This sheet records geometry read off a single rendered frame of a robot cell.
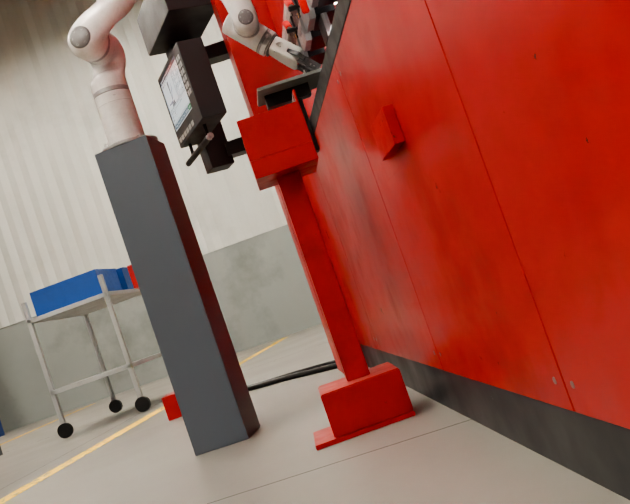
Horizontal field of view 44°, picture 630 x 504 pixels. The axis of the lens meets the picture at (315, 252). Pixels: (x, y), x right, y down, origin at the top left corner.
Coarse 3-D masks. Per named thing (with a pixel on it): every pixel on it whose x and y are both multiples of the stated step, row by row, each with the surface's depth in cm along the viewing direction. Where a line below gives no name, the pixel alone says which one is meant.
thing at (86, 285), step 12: (84, 276) 531; (96, 276) 530; (108, 276) 548; (48, 288) 535; (60, 288) 533; (72, 288) 532; (84, 288) 531; (96, 288) 530; (108, 288) 541; (120, 288) 562; (36, 300) 536; (48, 300) 535; (60, 300) 533; (72, 300) 532; (36, 312) 536; (48, 312) 534
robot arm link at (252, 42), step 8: (224, 24) 245; (232, 24) 244; (224, 32) 247; (232, 32) 246; (256, 32) 244; (264, 32) 245; (240, 40) 247; (248, 40) 245; (256, 40) 245; (256, 48) 246
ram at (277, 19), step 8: (272, 0) 316; (280, 0) 295; (272, 8) 324; (280, 8) 302; (272, 16) 332; (280, 16) 309; (288, 16) 290; (280, 24) 317; (280, 32) 324; (288, 40) 312
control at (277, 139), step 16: (272, 112) 191; (288, 112) 191; (240, 128) 190; (256, 128) 190; (272, 128) 190; (288, 128) 191; (304, 128) 191; (256, 144) 190; (272, 144) 190; (288, 144) 190; (304, 144) 190; (256, 160) 190; (272, 160) 190; (288, 160) 190; (304, 160) 190; (256, 176) 190; (272, 176) 193
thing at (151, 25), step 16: (144, 0) 373; (160, 0) 352; (176, 0) 349; (192, 0) 352; (208, 0) 355; (144, 16) 380; (160, 16) 359; (176, 16) 356; (192, 16) 362; (208, 16) 368; (144, 32) 387; (160, 32) 367; (176, 32) 374; (192, 32) 381; (160, 48) 387; (208, 144) 384; (208, 160) 385; (224, 160) 386
